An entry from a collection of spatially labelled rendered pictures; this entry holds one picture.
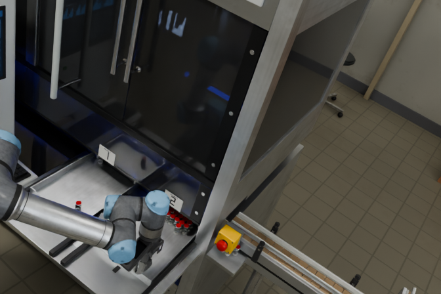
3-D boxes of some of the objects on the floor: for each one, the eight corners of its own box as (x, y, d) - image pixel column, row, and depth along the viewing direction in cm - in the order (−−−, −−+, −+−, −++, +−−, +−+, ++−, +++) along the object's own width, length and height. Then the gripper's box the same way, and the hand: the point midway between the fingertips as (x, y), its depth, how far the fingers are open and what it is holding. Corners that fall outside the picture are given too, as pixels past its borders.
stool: (351, 109, 494) (377, 60, 460) (331, 128, 451) (357, 75, 417) (308, 84, 512) (329, 35, 478) (284, 100, 470) (306, 48, 436)
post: (160, 347, 235) (318, -83, 116) (169, 355, 233) (339, -74, 114) (152, 357, 230) (308, -82, 111) (161, 365, 228) (331, -72, 109)
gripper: (170, 230, 152) (158, 270, 164) (149, 214, 155) (138, 254, 167) (153, 245, 146) (142, 285, 157) (132, 228, 148) (122, 269, 160)
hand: (136, 272), depth 159 cm, fingers closed, pressing on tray
